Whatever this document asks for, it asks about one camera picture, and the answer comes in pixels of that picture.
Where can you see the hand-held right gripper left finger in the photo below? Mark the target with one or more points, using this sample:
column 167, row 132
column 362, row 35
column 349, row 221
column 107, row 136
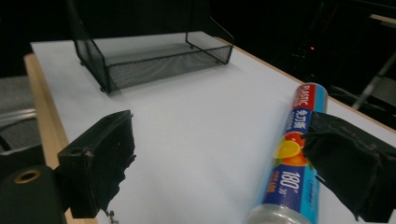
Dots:
column 99, row 161

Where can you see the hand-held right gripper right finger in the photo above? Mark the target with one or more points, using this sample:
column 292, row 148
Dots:
column 351, row 161

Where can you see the blue plastic wrap roll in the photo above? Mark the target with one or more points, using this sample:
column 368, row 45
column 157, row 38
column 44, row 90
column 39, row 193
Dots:
column 289, row 174

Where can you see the black mesh desk tray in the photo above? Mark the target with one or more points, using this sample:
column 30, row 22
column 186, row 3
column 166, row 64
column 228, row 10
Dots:
column 149, row 59

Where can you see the grey metal stand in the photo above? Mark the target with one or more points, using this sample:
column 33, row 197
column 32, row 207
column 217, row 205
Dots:
column 373, row 82

